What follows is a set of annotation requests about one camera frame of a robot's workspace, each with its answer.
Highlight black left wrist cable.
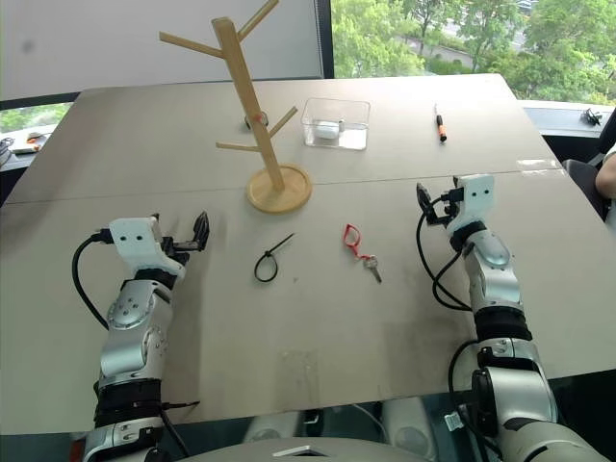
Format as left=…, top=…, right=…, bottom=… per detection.
left=71, top=229, right=113, bottom=333

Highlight black right elbow cable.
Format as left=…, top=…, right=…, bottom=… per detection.
left=447, top=338, right=483, bottom=437

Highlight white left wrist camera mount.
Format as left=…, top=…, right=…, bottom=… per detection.
left=108, top=216, right=188, bottom=281

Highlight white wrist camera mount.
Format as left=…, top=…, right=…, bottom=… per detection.
left=449, top=173, right=498, bottom=233
left=108, top=216, right=188, bottom=281

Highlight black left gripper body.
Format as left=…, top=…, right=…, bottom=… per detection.
left=161, top=234, right=200, bottom=266

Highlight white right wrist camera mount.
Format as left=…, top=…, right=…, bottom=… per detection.
left=449, top=173, right=498, bottom=233

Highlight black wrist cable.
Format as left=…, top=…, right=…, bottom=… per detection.
left=415, top=188, right=475, bottom=312
left=71, top=229, right=113, bottom=333

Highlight black zip tie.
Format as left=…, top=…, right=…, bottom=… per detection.
left=253, top=232, right=296, bottom=285

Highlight white earbud case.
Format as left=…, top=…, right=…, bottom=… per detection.
left=313, top=119, right=345, bottom=141

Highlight clear plastic box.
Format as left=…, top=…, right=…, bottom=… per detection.
left=300, top=96, right=372, bottom=152

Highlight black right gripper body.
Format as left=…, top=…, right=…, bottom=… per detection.
left=428, top=199, right=458, bottom=228

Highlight black orange pen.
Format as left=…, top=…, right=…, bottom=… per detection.
left=433, top=101, right=449, bottom=145

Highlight black elbow cable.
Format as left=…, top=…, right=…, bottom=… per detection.
left=447, top=338, right=483, bottom=437
left=157, top=398, right=201, bottom=459

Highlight silver key with red carabiner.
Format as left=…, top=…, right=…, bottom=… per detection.
left=342, top=221, right=384, bottom=286

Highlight person in white shirt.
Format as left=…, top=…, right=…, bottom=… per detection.
left=594, top=142, right=616, bottom=201

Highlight wooden tree-shaped hanger stand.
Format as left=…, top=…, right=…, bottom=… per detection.
left=158, top=0, right=314, bottom=215

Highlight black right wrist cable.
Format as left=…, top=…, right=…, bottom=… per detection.
left=415, top=188, right=475, bottom=312

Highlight white and orange sill clutter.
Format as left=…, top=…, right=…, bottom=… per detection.
left=0, top=128, right=50, bottom=158

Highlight black office chair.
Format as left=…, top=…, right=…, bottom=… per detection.
left=560, top=103, right=616, bottom=222

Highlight black left elbow cable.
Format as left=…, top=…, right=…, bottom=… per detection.
left=157, top=398, right=201, bottom=459

